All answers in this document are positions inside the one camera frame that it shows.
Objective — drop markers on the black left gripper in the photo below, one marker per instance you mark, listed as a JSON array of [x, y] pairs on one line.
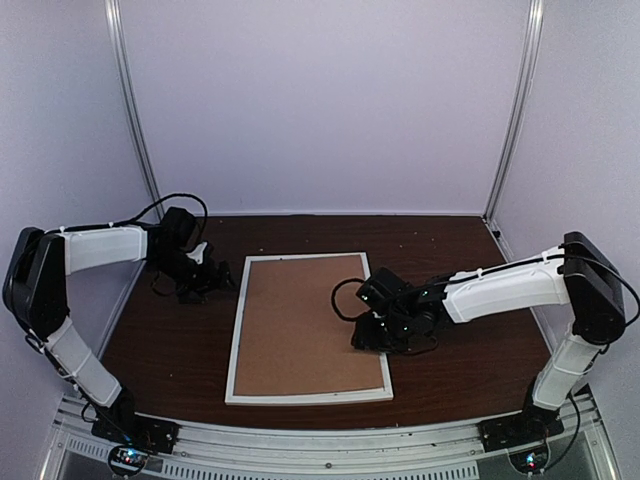
[[207, 282]]

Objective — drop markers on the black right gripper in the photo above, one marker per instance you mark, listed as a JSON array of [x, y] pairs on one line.
[[363, 337]]

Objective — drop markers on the white picture frame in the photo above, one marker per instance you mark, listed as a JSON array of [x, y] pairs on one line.
[[235, 350]]

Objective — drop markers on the brown backing board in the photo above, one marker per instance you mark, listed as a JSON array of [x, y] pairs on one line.
[[300, 330]]

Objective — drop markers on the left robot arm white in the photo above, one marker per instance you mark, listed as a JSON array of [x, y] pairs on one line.
[[35, 288]]

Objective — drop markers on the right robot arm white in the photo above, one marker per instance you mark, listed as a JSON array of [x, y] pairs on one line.
[[574, 276]]

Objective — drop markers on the right controller board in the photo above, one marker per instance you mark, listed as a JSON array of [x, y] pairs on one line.
[[531, 461]]

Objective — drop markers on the controller board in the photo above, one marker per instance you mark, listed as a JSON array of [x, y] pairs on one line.
[[126, 461], [531, 461]]

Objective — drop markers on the left controller board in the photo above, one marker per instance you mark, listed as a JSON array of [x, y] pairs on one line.
[[126, 461]]

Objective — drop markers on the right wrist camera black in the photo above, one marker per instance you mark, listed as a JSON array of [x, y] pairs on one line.
[[380, 288]]

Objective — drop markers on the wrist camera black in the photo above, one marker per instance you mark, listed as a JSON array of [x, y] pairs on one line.
[[380, 288], [177, 226]]

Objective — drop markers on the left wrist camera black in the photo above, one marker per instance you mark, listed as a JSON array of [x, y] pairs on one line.
[[177, 226]]

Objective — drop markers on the aluminium front rail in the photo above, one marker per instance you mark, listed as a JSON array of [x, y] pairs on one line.
[[452, 450]]

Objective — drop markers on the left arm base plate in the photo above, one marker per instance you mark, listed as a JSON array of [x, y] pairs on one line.
[[120, 424]]

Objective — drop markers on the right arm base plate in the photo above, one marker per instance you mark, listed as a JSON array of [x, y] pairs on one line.
[[532, 424]]

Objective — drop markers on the aluminium corner post left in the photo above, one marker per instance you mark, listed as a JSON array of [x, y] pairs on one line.
[[118, 42]]

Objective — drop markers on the aluminium corner post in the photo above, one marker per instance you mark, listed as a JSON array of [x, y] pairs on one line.
[[118, 42], [527, 68]]

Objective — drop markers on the aluminium corner post right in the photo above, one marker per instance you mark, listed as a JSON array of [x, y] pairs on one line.
[[527, 68]]

